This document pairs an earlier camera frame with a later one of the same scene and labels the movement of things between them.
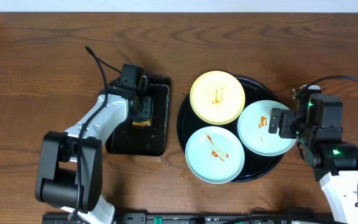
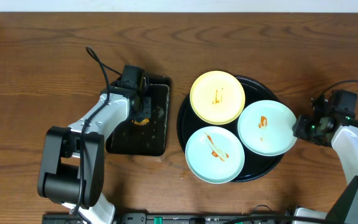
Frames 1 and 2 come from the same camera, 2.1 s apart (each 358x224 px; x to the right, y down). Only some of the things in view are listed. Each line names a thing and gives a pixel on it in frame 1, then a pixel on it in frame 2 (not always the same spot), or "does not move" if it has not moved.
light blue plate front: (215, 154) does not move
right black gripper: (288, 116) -> (299, 130)
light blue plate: (253, 130) does not move
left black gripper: (146, 111) does not move
